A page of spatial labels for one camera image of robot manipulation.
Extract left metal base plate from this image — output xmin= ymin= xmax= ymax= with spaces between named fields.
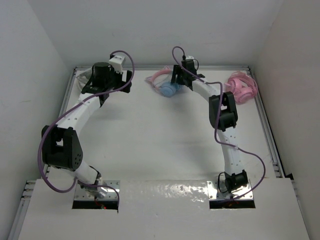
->
xmin=73 ymin=180 xmax=120 ymax=201

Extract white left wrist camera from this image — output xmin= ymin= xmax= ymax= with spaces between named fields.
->
xmin=108 ymin=55 xmax=126 ymax=74

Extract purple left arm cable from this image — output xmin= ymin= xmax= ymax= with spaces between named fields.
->
xmin=37 ymin=50 xmax=136 ymax=213

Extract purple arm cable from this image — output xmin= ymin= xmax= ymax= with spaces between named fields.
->
xmin=171 ymin=45 xmax=266 ymax=201
xmin=37 ymin=50 xmax=136 ymax=213

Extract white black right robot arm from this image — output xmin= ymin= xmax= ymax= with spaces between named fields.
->
xmin=171 ymin=56 xmax=248 ymax=193

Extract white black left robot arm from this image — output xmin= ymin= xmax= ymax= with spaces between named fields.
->
xmin=37 ymin=62 xmax=135 ymax=193

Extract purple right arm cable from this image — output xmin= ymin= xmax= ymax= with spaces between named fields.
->
xmin=171 ymin=45 xmax=266 ymax=201

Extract pink wrapped headphones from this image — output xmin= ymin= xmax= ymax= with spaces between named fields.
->
xmin=224 ymin=71 xmax=258 ymax=104

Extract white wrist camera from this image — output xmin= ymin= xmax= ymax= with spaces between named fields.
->
xmin=108 ymin=55 xmax=126 ymax=74
xmin=184 ymin=55 xmax=195 ymax=61

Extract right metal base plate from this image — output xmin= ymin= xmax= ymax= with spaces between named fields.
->
xmin=207 ymin=180 xmax=255 ymax=201

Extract metal base plate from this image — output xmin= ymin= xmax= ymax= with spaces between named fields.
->
xmin=207 ymin=180 xmax=255 ymax=201
xmin=73 ymin=180 xmax=120 ymax=201

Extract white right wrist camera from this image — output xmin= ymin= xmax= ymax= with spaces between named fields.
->
xmin=184 ymin=55 xmax=195 ymax=61

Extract grey white headphones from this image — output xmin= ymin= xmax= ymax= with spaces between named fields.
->
xmin=75 ymin=68 xmax=92 ymax=92

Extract pink blue cat-ear headphones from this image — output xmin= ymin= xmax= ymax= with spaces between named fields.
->
xmin=145 ymin=66 xmax=182 ymax=98

